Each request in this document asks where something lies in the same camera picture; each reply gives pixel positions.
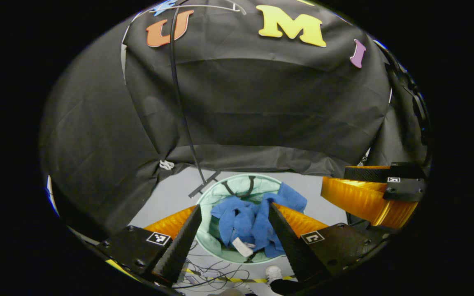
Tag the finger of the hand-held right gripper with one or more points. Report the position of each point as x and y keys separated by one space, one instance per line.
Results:
x=364 y=201
x=407 y=169

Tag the black backdrop cloth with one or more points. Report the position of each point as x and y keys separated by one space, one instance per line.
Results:
x=261 y=102

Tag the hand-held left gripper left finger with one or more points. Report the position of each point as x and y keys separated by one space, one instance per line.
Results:
x=181 y=246

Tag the green laundry hamper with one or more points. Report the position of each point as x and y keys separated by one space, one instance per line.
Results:
x=220 y=193

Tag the black clothes rack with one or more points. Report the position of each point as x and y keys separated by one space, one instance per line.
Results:
x=179 y=107

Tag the person's white shoe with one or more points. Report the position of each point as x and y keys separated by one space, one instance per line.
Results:
x=273 y=273

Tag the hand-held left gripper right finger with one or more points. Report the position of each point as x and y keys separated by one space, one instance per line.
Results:
x=290 y=246

